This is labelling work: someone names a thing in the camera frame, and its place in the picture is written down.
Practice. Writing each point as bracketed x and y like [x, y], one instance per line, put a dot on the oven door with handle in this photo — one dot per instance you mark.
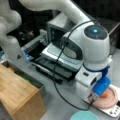
[53, 63]

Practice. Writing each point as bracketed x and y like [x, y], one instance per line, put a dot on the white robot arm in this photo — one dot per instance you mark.
[11, 19]

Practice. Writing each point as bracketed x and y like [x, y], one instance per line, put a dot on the wooden box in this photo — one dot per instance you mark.
[22, 100]

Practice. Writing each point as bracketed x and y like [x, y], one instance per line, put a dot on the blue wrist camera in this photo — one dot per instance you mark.
[101, 86]

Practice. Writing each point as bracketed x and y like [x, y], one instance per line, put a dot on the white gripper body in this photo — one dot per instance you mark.
[85, 81]

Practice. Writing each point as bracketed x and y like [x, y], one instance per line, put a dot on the orange toy carrot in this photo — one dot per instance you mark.
[105, 95]

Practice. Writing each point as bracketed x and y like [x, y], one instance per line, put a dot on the teal bowl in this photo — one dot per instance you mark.
[84, 116]

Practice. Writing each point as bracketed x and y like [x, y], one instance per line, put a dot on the pink plate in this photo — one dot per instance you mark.
[108, 102]

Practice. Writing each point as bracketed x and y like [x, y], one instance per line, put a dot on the silver toaster oven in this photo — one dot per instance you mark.
[88, 41]

